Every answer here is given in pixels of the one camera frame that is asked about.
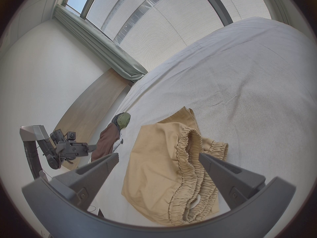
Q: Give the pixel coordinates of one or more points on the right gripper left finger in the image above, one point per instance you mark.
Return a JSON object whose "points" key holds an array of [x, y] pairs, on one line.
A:
{"points": [[81, 182]]}

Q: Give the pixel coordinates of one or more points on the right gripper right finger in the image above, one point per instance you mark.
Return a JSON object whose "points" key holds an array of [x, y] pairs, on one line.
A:
{"points": [[235, 185]]}

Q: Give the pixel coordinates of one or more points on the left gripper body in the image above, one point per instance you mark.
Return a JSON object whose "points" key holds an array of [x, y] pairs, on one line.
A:
{"points": [[71, 149]]}

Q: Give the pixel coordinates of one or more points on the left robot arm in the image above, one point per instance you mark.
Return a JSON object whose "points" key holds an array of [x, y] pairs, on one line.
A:
{"points": [[32, 132]]}

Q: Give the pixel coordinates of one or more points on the bed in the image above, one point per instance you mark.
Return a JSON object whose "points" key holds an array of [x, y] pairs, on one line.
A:
{"points": [[247, 71]]}

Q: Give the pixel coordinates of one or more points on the brown garment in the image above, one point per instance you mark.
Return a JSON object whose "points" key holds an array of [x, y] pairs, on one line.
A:
{"points": [[104, 142]]}

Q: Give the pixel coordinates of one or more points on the white garment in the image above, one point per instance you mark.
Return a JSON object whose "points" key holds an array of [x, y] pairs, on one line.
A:
{"points": [[118, 144]]}

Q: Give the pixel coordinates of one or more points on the dark grey garment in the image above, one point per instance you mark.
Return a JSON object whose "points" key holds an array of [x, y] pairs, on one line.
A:
{"points": [[115, 120]]}

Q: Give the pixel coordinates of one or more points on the green garment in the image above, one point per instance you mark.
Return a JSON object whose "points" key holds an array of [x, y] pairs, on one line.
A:
{"points": [[123, 120]]}

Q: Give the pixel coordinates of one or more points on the grey-green curtain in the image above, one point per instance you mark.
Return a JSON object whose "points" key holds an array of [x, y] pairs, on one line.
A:
{"points": [[104, 46], [282, 6]]}

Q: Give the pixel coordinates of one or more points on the window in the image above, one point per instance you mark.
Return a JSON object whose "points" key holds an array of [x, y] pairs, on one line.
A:
{"points": [[173, 21]]}

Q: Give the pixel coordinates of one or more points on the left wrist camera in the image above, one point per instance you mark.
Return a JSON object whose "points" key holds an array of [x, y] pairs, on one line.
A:
{"points": [[71, 135]]}

